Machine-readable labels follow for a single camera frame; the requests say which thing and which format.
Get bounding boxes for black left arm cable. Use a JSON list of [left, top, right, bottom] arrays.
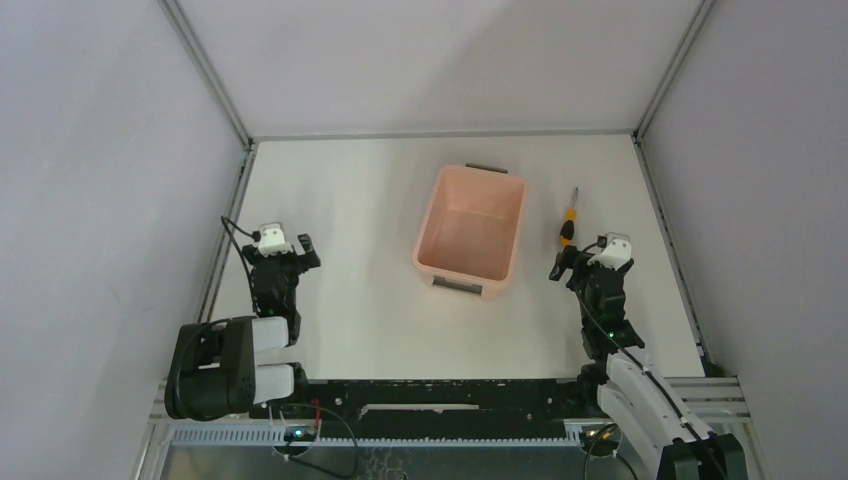
[[219, 215, 261, 317]]

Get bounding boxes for yellow black screwdriver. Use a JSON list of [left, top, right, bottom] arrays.
[[559, 187, 579, 247]]

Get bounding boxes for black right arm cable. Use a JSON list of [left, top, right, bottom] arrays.
[[573, 242, 723, 480]]

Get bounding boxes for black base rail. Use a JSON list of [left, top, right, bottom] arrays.
[[248, 379, 602, 442]]

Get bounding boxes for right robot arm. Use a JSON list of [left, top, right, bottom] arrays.
[[549, 235, 748, 479]]

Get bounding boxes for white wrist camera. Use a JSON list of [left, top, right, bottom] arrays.
[[256, 222, 294, 257], [587, 232, 632, 270]]

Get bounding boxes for pink plastic bin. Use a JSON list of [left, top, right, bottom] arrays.
[[412, 164, 528, 300]]

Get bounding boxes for grey slotted cable duct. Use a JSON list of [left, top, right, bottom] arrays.
[[170, 423, 586, 448]]

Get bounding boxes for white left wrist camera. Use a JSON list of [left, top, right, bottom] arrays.
[[256, 222, 294, 257]]

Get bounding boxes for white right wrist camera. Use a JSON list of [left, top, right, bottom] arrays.
[[587, 232, 632, 270]]

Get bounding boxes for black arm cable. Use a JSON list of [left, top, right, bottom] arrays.
[[573, 242, 723, 480], [219, 215, 261, 317]]

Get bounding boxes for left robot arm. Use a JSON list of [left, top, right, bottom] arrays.
[[164, 232, 321, 421]]

